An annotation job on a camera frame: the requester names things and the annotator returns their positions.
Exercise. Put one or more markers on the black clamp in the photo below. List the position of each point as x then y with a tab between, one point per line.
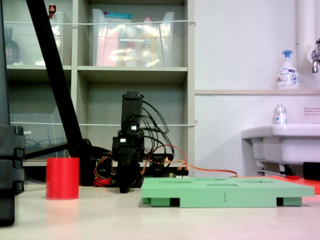
158	162

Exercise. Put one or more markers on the black box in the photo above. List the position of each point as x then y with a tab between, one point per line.
312	171

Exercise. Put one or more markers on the green shape sorter board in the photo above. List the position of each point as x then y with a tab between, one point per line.
212	196

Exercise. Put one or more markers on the white bottle yellow label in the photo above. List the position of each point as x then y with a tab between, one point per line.
148	47

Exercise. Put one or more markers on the grey shelf unit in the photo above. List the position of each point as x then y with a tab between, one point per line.
132	72

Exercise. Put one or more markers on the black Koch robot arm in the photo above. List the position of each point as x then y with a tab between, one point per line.
131	110

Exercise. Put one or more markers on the small clear sanitizer bottle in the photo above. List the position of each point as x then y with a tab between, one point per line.
280	116

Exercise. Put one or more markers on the white pump soap bottle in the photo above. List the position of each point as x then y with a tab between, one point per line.
287	75

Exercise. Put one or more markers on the black notched tripod leg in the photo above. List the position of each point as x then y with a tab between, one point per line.
7	155

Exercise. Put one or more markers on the small red block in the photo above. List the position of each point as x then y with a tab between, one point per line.
293	177

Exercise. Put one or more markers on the dark round bottle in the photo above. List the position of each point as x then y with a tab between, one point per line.
11	50

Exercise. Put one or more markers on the large clear storage bin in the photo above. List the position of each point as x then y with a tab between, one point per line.
170	50

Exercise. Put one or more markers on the white sink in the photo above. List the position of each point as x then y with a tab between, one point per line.
295	145

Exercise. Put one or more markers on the clear bin with bottles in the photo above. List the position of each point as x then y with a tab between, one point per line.
30	45

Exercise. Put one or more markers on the metal faucet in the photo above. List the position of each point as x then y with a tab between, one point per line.
315	58

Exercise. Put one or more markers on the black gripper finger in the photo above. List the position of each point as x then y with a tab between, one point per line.
132	172
123	175

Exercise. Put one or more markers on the red text wall sticker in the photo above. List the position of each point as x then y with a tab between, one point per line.
312	111

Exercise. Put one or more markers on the red cylinder block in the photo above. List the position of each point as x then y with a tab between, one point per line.
62	178

